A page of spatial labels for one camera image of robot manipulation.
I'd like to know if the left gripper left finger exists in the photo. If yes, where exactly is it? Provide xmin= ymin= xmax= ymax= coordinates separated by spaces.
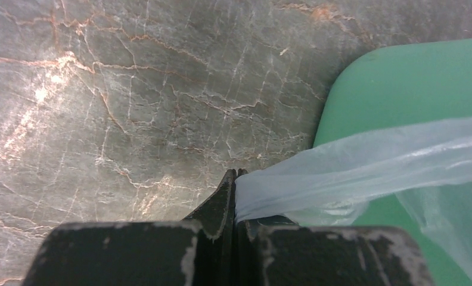
xmin=23 ymin=169 xmax=236 ymax=285

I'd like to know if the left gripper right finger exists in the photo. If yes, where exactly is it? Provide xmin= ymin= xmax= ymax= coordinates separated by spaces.
xmin=236 ymin=216 xmax=434 ymax=285

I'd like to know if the light blue plastic trash bag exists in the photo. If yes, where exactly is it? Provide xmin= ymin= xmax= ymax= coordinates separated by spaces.
xmin=235 ymin=117 xmax=472 ymax=280

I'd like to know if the green plastic trash bin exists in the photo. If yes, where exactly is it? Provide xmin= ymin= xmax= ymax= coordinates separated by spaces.
xmin=314 ymin=39 xmax=472 ymax=285

